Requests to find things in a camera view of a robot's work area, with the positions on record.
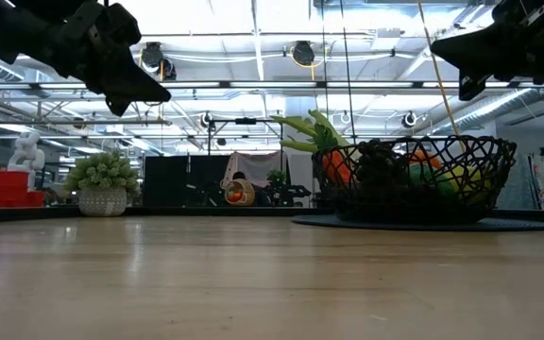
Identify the silver ventilation duct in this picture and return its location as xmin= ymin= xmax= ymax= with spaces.
xmin=434 ymin=87 xmax=544 ymax=137

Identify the thin black hanging cable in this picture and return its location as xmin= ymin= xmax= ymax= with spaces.
xmin=320 ymin=0 xmax=330 ymax=144

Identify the red storage box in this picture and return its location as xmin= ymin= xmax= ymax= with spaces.
xmin=0 ymin=170 xmax=46 ymax=209

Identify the white robot figure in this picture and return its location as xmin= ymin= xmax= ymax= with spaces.
xmin=6 ymin=130 xmax=46 ymax=174

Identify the thick black hanging cable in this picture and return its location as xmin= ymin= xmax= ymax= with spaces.
xmin=338 ymin=0 xmax=357 ymax=141

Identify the black partition panel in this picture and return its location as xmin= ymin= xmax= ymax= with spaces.
xmin=143 ymin=154 xmax=230 ymax=208

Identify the black wire basket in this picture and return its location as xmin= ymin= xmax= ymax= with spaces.
xmin=311 ymin=134 xmax=518 ymax=226

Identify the white draped cloth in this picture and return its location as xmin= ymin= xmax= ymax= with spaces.
xmin=221 ymin=151 xmax=288 ymax=190

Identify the green lime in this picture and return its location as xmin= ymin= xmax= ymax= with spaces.
xmin=408 ymin=162 xmax=457 ymax=197

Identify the white leaning board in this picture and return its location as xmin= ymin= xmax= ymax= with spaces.
xmin=528 ymin=153 xmax=544 ymax=209

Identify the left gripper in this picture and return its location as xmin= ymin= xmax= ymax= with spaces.
xmin=0 ymin=0 xmax=173 ymax=118

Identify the black background rig frame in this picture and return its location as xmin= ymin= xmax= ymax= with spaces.
xmin=207 ymin=117 xmax=285 ymax=157

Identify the yellow green apple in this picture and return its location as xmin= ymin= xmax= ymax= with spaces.
xmin=441 ymin=164 xmax=490 ymax=205

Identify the wicker basket with fruit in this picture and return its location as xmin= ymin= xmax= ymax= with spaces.
xmin=224 ymin=178 xmax=257 ymax=208

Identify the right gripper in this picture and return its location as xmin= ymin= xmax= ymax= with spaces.
xmin=430 ymin=0 xmax=544 ymax=102

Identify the yellow hanging cable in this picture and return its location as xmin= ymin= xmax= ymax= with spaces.
xmin=416 ymin=0 xmax=469 ymax=162

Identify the dark grape bunch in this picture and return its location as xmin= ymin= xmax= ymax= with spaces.
xmin=354 ymin=139 xmax=410 ymax=188

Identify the long ceiling light strip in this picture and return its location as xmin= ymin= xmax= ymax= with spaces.
xmin=0 ymin=80 xmax=544 ymax=91

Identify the orange carrot with leaves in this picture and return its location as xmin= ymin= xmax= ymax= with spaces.
xmin=310 ymin=123 xmax=356 ymax=187

